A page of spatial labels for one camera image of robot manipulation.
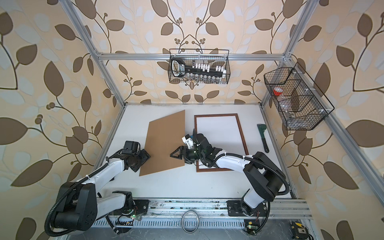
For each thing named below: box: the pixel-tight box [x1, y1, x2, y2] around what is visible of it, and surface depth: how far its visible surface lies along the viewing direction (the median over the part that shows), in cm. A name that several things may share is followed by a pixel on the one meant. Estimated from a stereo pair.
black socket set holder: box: [171, 57, 226, 78], surface depth 84 cm
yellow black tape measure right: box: [290, 221, 309, 240], surface depth 68 cm
